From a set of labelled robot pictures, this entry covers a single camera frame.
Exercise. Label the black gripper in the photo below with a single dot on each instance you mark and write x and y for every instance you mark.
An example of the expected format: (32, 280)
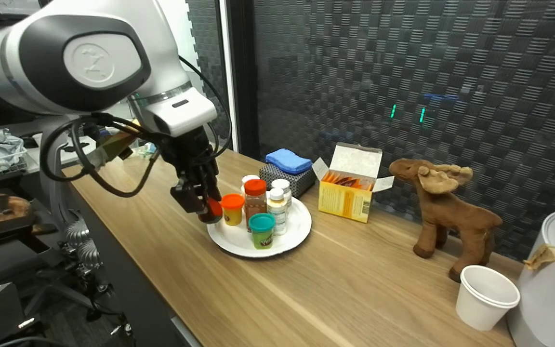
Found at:
(194, 166)

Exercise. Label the yellow tub orange lid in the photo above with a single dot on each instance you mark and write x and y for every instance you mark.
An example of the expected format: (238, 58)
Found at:
(231, 207)

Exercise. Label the spice jar orange cap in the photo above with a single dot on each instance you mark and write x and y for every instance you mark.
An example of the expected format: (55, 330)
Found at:
(254, 197)

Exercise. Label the green tub teal lid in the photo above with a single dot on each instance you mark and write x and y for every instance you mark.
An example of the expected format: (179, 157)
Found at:
(262, 230)

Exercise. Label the white pill bottle blue label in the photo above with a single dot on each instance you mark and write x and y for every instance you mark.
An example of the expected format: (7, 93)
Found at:
(285, 188)

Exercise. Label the white bottle cream cap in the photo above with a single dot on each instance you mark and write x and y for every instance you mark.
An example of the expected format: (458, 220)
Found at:
(277, 207)

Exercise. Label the red ball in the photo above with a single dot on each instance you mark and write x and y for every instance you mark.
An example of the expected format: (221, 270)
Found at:
(213, 207)

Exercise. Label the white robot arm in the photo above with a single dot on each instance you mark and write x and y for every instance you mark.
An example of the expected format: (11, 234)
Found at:
(82, 56)

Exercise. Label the white paper plate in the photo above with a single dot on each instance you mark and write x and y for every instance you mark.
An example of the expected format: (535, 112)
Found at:
(235, 240)

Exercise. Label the blue folded cloth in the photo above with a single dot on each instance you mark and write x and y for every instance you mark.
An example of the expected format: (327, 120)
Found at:
(287, 161)

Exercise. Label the grey sponge block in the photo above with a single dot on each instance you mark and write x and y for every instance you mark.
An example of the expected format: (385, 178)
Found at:
(298, 184)

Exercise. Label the yellow open cardboard box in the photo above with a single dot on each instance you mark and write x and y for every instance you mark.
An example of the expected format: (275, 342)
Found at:
(348, 180)

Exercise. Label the brown plush moose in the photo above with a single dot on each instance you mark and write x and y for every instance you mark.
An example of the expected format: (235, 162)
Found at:
(441, 211)

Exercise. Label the white paper cup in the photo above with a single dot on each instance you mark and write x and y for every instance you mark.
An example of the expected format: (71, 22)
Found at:
(483, 297)

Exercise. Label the wrist camera with tape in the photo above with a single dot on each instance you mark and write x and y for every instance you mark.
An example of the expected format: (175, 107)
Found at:
(115, 145)

